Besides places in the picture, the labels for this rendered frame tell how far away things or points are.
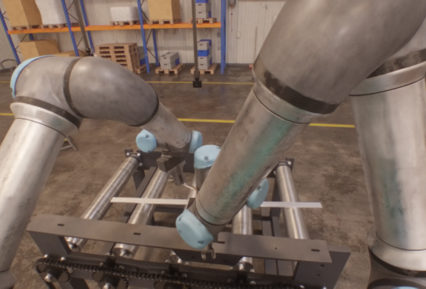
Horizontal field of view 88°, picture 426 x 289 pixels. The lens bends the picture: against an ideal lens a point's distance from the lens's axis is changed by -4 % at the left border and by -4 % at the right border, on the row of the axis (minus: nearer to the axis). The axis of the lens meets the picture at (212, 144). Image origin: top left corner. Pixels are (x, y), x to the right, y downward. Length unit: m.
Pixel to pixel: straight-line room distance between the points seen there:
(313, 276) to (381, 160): 0.80
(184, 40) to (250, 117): 9.66
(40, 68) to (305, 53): 0.44
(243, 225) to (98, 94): 1.04
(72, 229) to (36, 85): 0.72
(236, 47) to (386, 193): 9.38
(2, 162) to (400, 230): 0.61
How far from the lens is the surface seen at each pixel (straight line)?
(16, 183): 0.47
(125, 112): 0.45
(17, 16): 11.50
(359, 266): 2.53
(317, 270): 1.08
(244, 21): 9.59
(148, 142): 0.80
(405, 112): 0.35
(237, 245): 0.91
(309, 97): 0.22
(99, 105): 0.44
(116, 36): 10.88
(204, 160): 0.54
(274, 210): 2.12
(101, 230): 1.04
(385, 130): 0.35
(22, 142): 0.48
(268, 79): 0.22
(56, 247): 1.33
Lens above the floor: 1.90
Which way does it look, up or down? 30 degrees down
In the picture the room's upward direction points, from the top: 1 degrees counter-clockwise
